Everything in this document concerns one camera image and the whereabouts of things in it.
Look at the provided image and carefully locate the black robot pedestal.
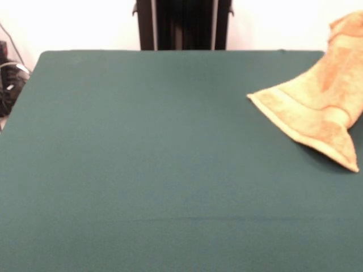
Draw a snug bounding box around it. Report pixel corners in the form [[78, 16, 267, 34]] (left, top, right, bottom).
[[132, 0, 235, 51]]

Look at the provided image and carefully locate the black equipment pile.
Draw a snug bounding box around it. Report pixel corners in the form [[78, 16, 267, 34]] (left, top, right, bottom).
[[0, 41, 31, 117]]

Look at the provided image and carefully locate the tan terry towel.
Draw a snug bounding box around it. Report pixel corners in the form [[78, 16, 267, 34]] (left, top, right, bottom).
[[246, 10, 363, 173]]

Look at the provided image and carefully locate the dark green tablecloth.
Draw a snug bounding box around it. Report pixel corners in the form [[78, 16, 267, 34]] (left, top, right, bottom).
[[0, 50, 363, 272]]

